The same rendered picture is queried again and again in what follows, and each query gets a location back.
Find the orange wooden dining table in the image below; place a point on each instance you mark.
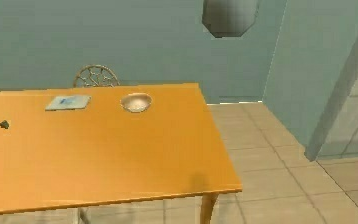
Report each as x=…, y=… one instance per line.
x=120, y=153

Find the small dark green object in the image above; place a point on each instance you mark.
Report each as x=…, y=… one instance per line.
x=4, y=124

